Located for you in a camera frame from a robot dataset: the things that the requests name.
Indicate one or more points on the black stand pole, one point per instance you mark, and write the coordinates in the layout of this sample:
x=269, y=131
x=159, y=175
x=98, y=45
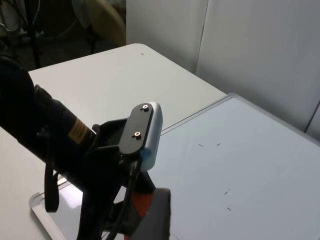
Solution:
x=34, y=32

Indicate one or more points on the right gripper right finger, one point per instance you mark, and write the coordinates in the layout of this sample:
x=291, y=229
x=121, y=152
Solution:
x=156, y=217

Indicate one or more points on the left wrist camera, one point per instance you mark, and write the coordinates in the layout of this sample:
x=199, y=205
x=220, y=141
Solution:
x=140, y=130

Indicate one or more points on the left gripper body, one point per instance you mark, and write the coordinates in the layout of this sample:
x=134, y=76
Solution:
x=102, y=175

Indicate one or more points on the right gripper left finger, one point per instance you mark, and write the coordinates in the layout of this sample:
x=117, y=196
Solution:
x=147, y=183

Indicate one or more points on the grey-framed whiteboard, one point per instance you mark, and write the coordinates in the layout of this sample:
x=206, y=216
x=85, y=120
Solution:
x=237, y=162

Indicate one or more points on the beige chair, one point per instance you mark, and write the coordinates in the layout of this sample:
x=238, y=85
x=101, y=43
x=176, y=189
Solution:
x=110, y=22

